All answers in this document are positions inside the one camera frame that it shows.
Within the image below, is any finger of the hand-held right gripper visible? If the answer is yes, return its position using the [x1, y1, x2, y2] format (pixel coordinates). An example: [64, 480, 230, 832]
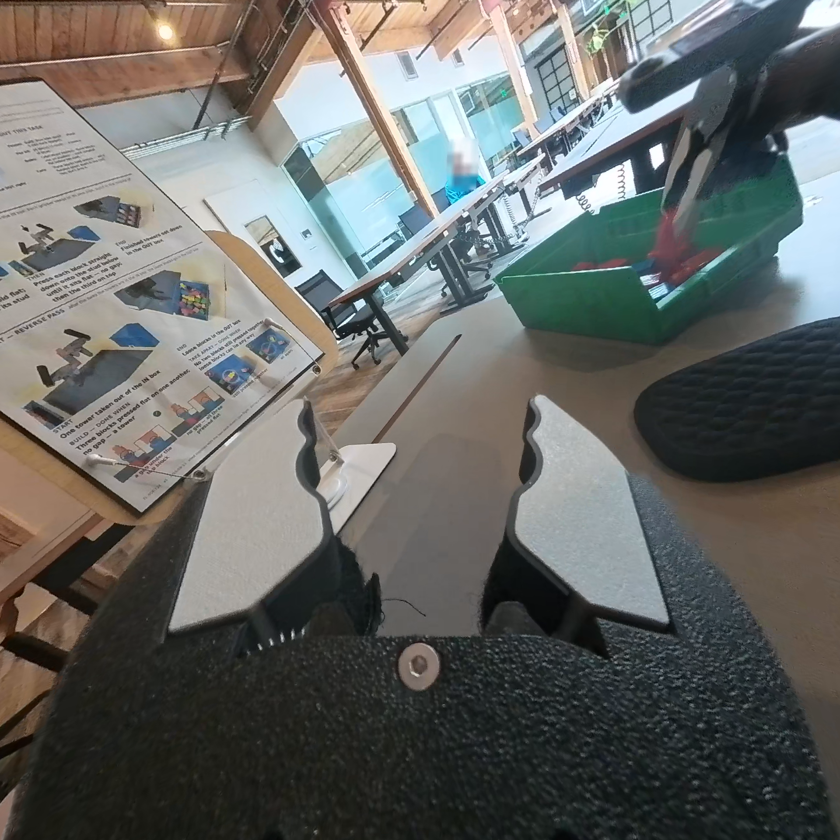
[672, 128, 732, 237]
[659, 66, 739, 211]

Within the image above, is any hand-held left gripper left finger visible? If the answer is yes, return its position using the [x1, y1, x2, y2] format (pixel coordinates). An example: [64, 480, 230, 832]
[168, 398, 329, 636]

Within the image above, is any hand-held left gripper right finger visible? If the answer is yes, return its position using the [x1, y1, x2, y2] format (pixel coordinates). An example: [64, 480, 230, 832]
[513, 394, 672, 632]

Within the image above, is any green plastic bin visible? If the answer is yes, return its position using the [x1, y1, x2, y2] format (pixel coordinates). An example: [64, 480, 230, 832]
[493, 154, 805, 347]

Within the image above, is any person's right hand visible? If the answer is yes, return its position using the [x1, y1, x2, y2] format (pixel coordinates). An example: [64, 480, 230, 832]
[764, 25, 840, 135]

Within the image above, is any long wooden desk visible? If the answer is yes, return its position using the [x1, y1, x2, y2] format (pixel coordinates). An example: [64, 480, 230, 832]
[541, 98, 697, 198]
[328, 154, 546, 358]

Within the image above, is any black textured mat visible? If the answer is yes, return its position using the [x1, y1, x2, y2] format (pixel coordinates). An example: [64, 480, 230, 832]
[633, 317, 840, 483]

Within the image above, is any black office chair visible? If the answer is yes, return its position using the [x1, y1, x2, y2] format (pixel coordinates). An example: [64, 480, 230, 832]
[397, 205, 442, 242]
[295, 269, 408, 371]

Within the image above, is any laminated instruction sheet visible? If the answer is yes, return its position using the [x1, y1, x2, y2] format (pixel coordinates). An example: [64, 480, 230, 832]
[0, 79, 326, 513]

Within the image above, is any instruction poster board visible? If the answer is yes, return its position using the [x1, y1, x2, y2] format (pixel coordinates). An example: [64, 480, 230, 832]
[0, 230, 341, 526]

